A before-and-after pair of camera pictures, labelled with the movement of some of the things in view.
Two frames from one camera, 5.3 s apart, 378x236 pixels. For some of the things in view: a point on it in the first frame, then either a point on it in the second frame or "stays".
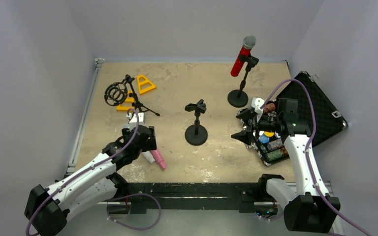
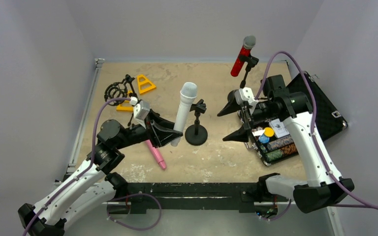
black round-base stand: (196, 134) stays
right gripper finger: (248, 115) -> (232, 105)
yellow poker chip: (268, 134) stays
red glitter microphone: (249, 42) stays
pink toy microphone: (158, 158) stays
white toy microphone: (149, 157) -> (188, 92)
